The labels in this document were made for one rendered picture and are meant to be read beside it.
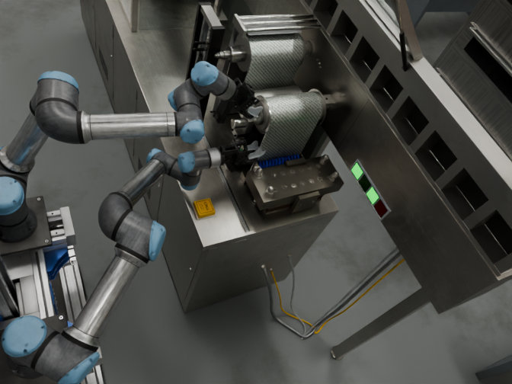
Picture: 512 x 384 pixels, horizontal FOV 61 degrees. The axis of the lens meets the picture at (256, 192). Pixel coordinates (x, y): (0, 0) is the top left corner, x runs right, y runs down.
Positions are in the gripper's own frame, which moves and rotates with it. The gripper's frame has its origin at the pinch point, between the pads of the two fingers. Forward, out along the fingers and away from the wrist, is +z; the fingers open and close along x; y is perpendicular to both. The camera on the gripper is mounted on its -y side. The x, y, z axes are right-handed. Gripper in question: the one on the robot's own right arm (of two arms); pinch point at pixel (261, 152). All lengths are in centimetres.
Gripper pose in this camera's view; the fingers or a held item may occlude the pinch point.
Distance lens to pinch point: 180.6
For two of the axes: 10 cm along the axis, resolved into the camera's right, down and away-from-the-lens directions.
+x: -3.9, -8.1, 4.4
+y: 2.6, -5.5, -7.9
